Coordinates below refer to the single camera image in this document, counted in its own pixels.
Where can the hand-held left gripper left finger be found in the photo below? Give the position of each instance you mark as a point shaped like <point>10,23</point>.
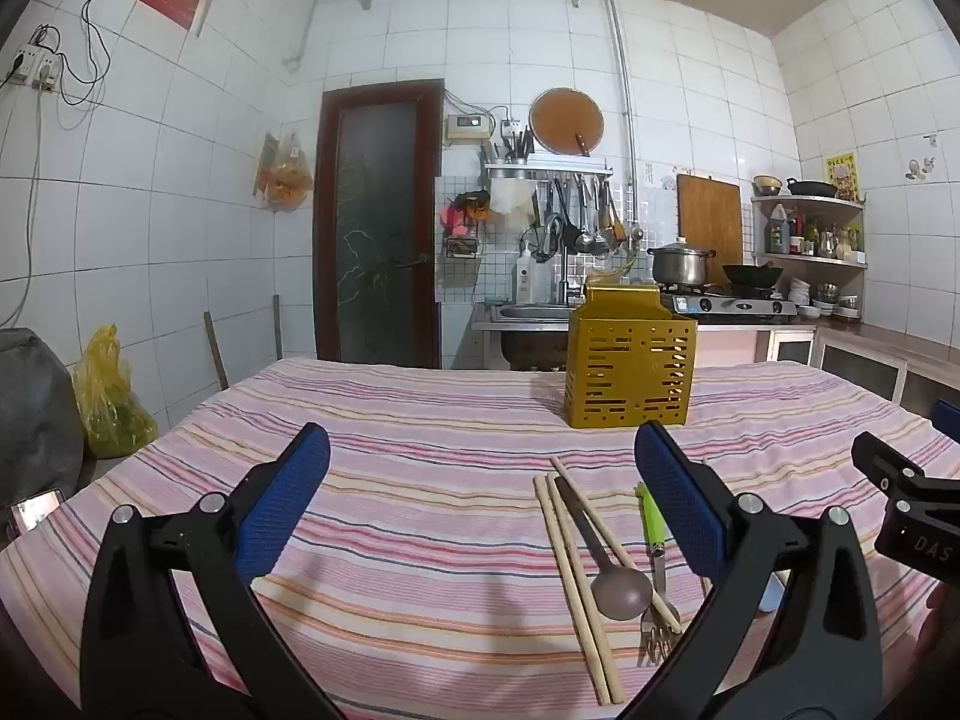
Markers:
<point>289,487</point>

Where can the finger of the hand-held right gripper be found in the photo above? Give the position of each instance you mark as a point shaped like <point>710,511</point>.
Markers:
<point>949,420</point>
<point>881,461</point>

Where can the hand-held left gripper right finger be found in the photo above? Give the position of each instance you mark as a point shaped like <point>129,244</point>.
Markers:
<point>679,495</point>

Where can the wooden chopstick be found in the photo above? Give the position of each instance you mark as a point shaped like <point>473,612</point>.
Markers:
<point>571,592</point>
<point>604,652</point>
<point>592,511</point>

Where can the yellow perforated utensil holder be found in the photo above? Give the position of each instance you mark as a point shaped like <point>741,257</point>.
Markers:
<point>630,367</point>

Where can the row of hanging kitchen utensils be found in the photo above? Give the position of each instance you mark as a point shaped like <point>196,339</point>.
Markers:
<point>589,217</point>

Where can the kitchen counter cabinets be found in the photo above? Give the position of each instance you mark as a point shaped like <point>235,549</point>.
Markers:
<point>862,360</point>

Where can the pink striped tablecloth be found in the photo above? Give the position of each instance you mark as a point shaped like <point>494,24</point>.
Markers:
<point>420,465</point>

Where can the wooden stick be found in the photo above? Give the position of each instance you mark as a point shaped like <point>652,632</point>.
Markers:
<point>277,326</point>
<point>216,352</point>

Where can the stack of white bowls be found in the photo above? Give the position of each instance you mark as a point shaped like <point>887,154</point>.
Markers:
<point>821,300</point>

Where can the steel gas stove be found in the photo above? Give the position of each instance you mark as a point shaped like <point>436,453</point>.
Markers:
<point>739,307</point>

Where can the yellow plastic bag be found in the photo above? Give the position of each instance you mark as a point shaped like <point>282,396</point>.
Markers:
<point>112,397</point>

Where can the row of condiment bottles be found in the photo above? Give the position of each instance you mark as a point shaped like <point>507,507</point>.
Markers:
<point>825,241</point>

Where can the black wok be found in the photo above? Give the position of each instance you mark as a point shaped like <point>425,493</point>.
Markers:
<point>751,275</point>

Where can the steel pot with lid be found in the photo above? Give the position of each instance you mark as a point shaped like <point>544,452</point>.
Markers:
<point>679,266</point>

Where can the steel sink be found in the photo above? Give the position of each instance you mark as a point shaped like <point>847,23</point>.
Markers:
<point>525,311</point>

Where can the large oil bottle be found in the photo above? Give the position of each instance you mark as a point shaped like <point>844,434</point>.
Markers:
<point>778,234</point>

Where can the smartphone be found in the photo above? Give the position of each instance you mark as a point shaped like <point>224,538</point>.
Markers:
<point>36,510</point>

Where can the white corner shelf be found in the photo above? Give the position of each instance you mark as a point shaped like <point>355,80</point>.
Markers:
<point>810,201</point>

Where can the dark wooden door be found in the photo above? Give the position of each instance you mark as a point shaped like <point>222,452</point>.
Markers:
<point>375,240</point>

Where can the grey fabric bag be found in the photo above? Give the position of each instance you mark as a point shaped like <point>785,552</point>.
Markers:
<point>37,412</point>

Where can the white soap bottle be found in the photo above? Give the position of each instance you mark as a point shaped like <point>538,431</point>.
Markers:
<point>524,277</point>

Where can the black pan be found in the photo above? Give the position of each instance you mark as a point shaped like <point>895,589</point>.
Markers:
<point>811,189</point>

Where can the wooden cutting board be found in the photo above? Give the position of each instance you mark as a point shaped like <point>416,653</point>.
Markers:
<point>709,217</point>

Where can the metal bowl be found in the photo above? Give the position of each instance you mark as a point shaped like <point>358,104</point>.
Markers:
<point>768,186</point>

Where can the orange plastic bag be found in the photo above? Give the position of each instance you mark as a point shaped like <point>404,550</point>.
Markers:
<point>286,176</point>

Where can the pink and orange cloths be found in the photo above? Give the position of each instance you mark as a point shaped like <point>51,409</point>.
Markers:
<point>459,214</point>

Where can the white hanging cloth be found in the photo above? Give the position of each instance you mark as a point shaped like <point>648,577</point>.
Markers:
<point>514,199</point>

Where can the metal knife holder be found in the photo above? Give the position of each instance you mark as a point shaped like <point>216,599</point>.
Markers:
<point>511,148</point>

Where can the round wooden lid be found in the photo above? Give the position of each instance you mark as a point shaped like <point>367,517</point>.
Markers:
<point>562,120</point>

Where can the white power strip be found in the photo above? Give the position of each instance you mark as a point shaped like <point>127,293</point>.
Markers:
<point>30,64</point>

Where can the wall sticker hooks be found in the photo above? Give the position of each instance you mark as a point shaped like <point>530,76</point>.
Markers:
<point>921,167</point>

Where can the yellow wall calendar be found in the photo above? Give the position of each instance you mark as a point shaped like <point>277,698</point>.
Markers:
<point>842,174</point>

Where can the metal wall rack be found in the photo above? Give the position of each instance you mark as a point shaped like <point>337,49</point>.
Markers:
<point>547,167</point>

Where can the grey wall pipe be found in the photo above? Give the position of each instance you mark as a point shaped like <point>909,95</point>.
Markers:
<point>624,105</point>

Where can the white wall socket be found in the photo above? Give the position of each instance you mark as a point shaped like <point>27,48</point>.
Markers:
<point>513,128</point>

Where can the white wall control box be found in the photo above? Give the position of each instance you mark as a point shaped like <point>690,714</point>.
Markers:
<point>469,127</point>

